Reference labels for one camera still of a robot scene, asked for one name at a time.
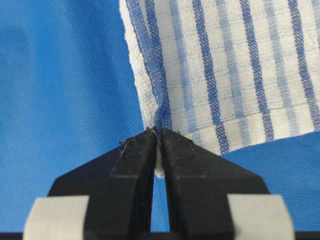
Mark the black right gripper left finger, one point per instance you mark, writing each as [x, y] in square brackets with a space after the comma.
[107, 198]

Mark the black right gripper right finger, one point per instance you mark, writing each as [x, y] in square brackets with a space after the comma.
[211, 198]

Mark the blue striped white towel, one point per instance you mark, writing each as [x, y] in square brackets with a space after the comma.
[226, 74]

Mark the blue table cloth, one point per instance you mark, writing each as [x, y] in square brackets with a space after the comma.
[68, 95]

